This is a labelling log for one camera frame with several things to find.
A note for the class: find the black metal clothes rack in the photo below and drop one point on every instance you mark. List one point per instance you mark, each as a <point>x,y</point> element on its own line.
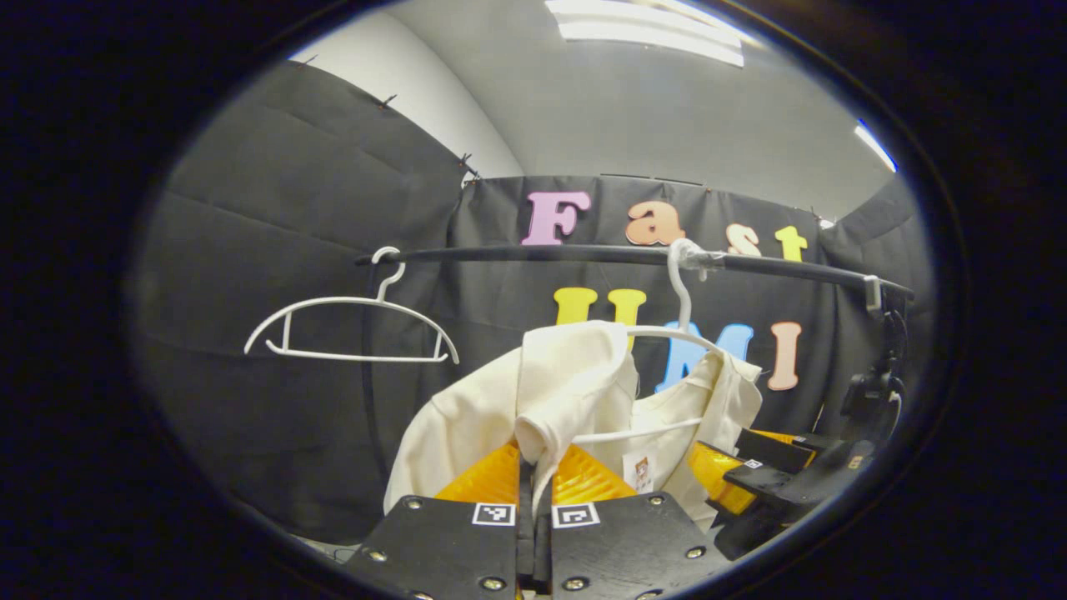
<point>517,253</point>

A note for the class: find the small ceiling light panel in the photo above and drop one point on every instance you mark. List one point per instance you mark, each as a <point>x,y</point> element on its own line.
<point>875,146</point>

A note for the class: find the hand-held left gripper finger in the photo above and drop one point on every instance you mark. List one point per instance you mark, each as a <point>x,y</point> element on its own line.
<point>525,542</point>
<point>543,550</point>

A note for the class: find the white hanger with taped hook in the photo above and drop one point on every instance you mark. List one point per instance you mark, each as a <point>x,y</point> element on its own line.
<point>681,300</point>

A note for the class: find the black backdrop cloth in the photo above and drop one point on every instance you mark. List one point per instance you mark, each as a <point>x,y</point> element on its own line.
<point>275,208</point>

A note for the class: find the white plastic clothes hanger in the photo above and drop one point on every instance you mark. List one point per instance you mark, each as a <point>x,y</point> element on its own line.
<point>379,298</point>

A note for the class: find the cream button shirt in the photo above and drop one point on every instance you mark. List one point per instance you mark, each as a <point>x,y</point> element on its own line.
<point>467,433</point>

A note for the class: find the black clamp mount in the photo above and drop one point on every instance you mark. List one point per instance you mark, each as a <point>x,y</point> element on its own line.
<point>871,392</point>

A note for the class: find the large ceiling light panel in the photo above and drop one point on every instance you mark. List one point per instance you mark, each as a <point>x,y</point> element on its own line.
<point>650,33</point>

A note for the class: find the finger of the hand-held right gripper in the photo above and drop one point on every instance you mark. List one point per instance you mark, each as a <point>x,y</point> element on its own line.
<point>771,479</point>
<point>771,448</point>

